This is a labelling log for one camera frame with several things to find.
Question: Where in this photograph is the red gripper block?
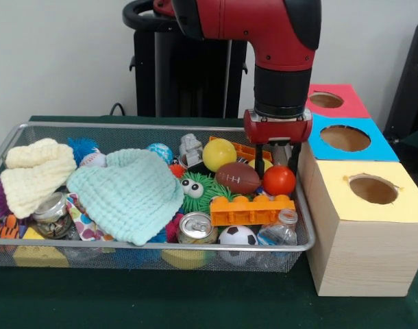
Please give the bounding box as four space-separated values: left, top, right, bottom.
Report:
243 109 313 180

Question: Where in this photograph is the wooden box with three holes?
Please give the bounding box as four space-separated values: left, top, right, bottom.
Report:
296 84 418 297

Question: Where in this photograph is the metal mesh bin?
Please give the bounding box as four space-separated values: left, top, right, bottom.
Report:
0 121 316 273

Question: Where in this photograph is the orange ball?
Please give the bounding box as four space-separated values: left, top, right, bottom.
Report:
262 166 297 197

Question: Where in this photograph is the brown toy football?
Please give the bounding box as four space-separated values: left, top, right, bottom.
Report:
214 162 262 195

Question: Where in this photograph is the large yellow ball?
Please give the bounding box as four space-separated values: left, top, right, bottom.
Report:
202 141 238 172

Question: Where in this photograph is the orange toy building brick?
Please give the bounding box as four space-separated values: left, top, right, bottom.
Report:
209 194 296 227

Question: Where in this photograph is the clear plastic bottle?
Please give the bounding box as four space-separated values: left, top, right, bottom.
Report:
256 209 299 246

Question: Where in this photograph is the small soccer ball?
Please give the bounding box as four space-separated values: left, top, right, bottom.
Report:
218 225 258 246

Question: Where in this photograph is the green spiky toy with eyes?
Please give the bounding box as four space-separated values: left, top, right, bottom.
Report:
180 171 244 215

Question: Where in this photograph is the silver drink can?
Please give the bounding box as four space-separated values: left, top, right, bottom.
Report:
177 211 219 245

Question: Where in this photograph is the mint green knitted cloth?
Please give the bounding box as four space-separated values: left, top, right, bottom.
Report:
66 149 185 247

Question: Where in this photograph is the dark green tablecloth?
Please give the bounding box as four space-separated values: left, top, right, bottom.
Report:
0 115 418 329

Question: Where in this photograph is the cream knitted cloth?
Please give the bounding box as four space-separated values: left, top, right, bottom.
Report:
0 138 78 219

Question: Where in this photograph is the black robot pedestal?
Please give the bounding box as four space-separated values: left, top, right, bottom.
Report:
122 0 248 119

